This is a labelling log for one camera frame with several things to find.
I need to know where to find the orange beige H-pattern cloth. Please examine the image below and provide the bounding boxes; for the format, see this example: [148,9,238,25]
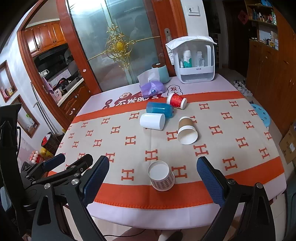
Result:
[54,91,285,209]

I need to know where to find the light blue plastic stool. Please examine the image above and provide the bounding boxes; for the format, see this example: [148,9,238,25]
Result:
[251,103,271,129]

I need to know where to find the white plastic cup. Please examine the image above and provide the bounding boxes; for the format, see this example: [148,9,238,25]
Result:
[139,113,166,131]

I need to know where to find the wooden kitchen wall cabinets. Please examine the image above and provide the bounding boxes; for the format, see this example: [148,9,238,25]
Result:
[25,21,67,57]

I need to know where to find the clear small bottle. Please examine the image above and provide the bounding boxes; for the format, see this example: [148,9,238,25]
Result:
[196,51,205,67]

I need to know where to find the pink small kitchen appliance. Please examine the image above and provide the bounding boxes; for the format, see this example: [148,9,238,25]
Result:
[52,89,62,103]

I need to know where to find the teal canister with brown lid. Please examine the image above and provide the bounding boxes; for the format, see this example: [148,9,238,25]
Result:
[152,63,170,84]

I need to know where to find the purple tissue pack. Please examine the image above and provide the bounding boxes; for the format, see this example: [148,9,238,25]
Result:
[137,68,166,98]

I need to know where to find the cardboard box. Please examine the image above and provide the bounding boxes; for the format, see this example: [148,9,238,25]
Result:
[280,121,296,164]

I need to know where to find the blue translucent plastic cup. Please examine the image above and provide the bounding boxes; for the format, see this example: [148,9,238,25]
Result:
[146,102,174,118]

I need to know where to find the white cosmetics storage box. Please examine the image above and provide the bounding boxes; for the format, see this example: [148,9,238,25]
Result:
[166,36,216,84]

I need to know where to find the dark wooden cabinet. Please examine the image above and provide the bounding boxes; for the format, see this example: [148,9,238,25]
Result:
[245,1,295,135]

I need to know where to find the white teal lotion bottle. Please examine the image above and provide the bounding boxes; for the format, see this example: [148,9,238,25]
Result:
[183,50,192,68]

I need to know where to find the brown and white paper cup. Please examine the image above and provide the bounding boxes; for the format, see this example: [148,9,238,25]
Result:
[177,116,198,145]

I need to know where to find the red paper cup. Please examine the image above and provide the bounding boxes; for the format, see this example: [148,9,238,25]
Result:
[166,92,187,109]

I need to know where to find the grey checked paper cup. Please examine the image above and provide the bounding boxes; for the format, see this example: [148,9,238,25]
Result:
[147,161,175,192]

